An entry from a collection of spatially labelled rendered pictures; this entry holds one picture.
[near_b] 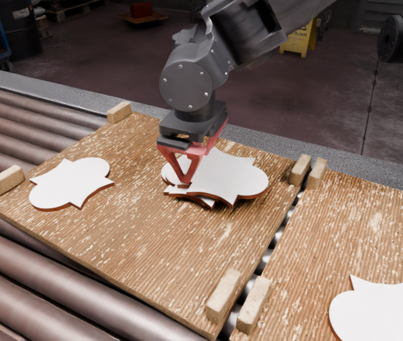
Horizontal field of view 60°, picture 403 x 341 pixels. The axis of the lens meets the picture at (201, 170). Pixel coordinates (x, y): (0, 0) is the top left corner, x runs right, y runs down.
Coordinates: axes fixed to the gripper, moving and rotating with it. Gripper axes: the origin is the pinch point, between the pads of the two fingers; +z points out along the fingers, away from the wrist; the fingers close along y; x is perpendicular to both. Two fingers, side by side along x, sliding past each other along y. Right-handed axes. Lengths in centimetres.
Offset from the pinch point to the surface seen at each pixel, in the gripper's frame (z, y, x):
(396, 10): 62, 459, -70
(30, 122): 6.9, 9.1, 43.4
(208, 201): 2.0, -5.0, -4.3
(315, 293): 3.4, -13.4, -21.0
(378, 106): 94, 251, -58
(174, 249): 3.7, -13.7, -3.0
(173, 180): 2.1, -2.6, 2.4
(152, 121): 3.8, 15.5, 15.9
